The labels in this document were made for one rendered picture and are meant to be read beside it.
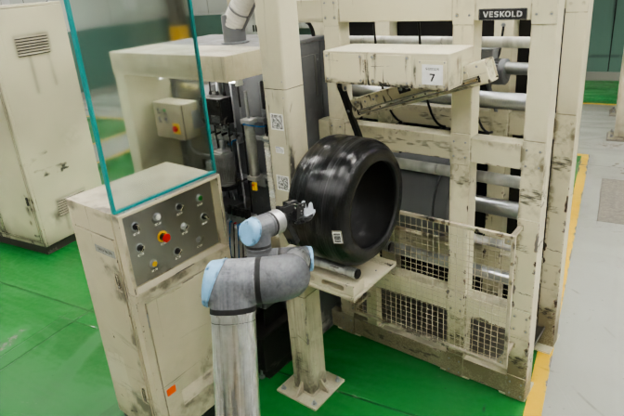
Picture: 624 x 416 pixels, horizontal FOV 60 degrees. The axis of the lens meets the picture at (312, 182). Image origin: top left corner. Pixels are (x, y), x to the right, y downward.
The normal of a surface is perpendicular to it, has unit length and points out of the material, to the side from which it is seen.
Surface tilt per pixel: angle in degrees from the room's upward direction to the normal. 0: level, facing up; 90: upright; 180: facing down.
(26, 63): 90
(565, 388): 0
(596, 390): 0
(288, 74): 90
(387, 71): 90
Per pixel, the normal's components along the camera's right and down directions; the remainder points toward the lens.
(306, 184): -0.56, -0.21
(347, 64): -0.62, 0.33
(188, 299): 0.79, 0.17
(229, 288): -0.02, -0.05
